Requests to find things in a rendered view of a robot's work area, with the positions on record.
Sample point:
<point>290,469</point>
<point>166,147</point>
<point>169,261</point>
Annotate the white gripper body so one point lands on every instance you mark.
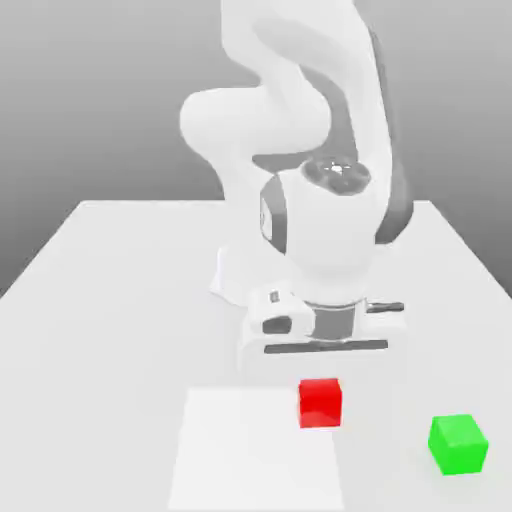
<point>324,360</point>

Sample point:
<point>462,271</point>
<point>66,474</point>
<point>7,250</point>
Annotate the small green cube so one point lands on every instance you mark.
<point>458,446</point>

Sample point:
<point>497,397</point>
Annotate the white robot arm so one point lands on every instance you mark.
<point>280,120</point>

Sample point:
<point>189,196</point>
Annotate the small red cube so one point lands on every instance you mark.
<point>320,402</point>

